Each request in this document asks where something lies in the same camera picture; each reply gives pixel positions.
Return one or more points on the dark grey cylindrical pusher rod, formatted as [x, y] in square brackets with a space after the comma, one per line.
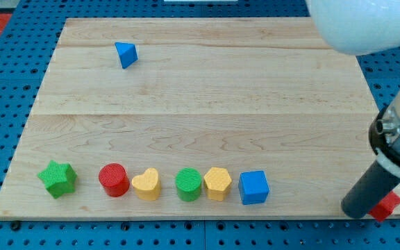
[374, 185]

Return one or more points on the red star block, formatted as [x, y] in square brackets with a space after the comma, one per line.
[385, 207]

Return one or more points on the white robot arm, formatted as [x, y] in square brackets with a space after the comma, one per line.
[361, 27]

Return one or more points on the blue cube block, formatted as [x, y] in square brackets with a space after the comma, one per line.
[253, 187]

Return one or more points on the green star block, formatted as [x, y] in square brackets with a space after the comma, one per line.
[58, 178]

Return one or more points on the yellow hexagon block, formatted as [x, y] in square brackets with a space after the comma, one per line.
[217, 183]

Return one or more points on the green cylinder block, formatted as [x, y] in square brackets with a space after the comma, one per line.
[188, 184]

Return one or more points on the yellow heart block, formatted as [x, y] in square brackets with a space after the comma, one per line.
[147, 186]

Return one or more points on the wooden board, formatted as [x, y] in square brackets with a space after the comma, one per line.
[245, 94]

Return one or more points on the red cylinder block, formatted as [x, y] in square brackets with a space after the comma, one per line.
[114, 179]

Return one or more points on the blue triangular prism block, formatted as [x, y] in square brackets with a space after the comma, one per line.
[127, 53]

